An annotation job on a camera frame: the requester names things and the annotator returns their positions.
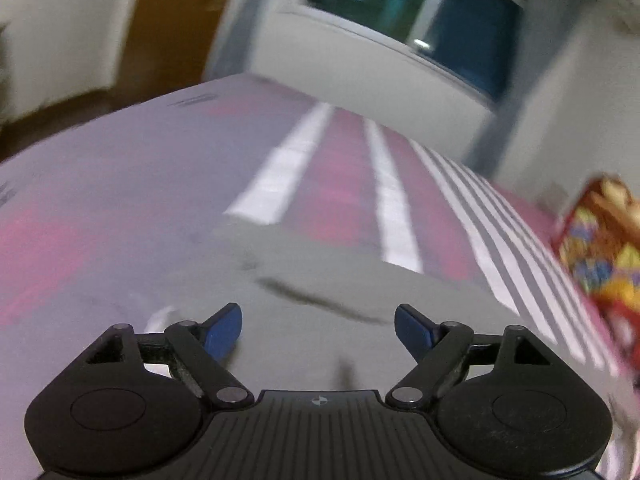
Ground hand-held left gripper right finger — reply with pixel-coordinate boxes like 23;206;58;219
385;303;553;411

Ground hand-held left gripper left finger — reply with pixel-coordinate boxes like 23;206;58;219
86;302;256;411

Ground grey pants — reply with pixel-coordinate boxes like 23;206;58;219
117;215;506;396

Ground colourful printed blanket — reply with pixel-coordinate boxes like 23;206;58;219
549;172;640;378

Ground grey blue curtain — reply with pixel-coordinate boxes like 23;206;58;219
462;5;543;181
204;0;281;82

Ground brown wooden door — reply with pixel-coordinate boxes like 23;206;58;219
116;0;247;97

